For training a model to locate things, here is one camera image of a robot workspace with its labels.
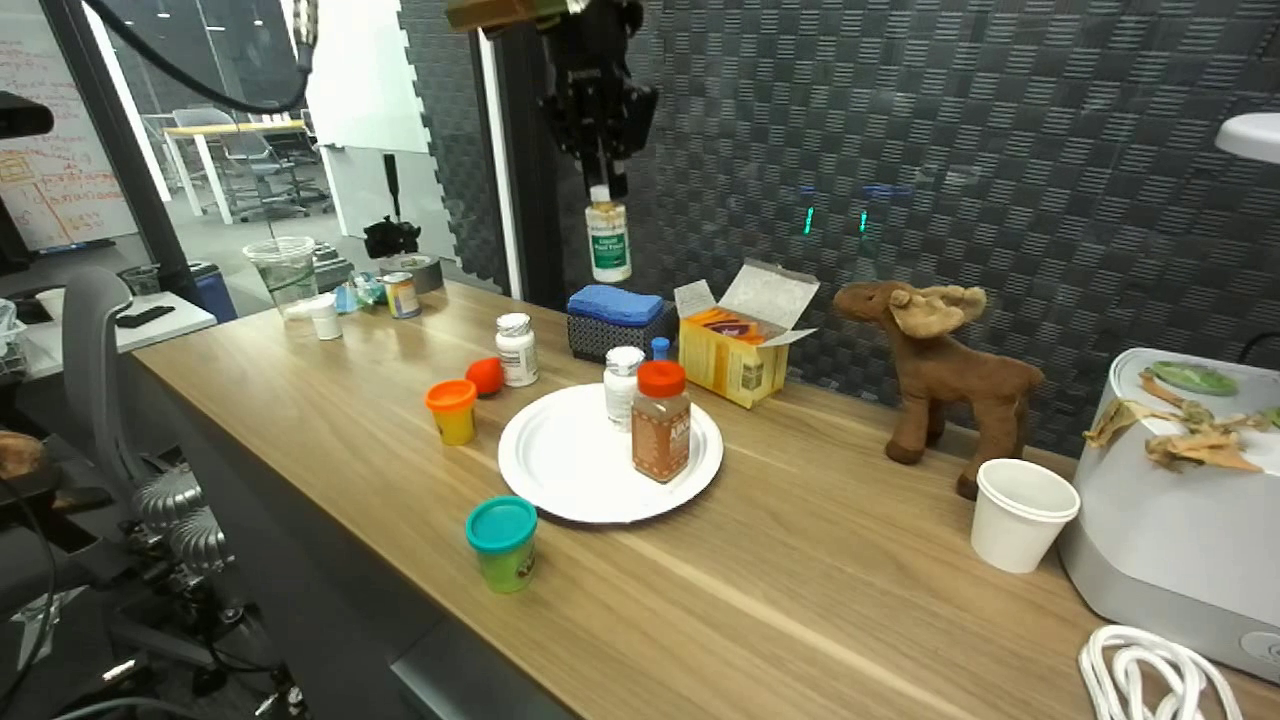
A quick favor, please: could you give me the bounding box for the coiled white cable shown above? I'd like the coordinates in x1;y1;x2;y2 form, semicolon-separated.
1077;619;1254;720

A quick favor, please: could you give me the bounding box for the spice jar orange lid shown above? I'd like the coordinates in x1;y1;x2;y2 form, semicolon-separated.
629;355;696;490

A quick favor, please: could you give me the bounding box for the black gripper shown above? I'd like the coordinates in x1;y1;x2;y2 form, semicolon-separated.
541;0;662;205

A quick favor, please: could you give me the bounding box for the yellow cardboard box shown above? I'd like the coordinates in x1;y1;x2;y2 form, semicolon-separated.
671;257;823;412

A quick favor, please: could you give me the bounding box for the small white cup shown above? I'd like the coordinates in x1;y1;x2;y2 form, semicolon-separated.
308;293;347;344

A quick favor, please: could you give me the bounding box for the yellow tub orange lid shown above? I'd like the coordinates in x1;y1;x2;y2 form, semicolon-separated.
423;377;481;450

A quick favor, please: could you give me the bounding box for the brown moose plush toy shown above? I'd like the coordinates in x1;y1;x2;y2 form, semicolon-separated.
830;277;1050;505

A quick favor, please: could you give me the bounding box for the small white plastic bottle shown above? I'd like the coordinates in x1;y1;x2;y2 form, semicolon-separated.
601;344;647;432

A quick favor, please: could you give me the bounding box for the white lamp shade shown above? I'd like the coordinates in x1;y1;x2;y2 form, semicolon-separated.
1212;109;1280;173

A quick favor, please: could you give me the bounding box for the small labelled jar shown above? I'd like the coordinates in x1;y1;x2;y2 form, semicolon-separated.
382;267;423;320

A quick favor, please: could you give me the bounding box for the red knitted strawberry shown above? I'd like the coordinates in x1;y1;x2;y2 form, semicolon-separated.
466;351;510;402

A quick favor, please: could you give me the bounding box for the blue folded cloth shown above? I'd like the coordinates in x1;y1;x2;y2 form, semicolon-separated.
566;282;671;334

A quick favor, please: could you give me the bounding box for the black mesh box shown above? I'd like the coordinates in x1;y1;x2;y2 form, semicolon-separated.
566;314;682;369

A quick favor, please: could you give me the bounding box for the green tub teal lid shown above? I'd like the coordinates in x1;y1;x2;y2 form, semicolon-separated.
459;491;543;595

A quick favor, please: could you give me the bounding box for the grey black office chair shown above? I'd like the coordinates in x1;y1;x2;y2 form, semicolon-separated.
0;257;317;720

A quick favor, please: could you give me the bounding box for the white paper plate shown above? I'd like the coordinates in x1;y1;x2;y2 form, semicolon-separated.
491;382;728;527

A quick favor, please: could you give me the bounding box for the white grey appliance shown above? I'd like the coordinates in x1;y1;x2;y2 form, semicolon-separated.
1060;344;1280;691

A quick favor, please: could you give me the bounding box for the clear plastic cup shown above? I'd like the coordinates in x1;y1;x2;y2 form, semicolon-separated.
241;238;323;318

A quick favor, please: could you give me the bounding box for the black desk object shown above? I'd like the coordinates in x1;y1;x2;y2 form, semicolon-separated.
360;217;423;264

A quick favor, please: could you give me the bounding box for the white paper cup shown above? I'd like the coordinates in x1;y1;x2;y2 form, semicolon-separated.
968;458;1086;582

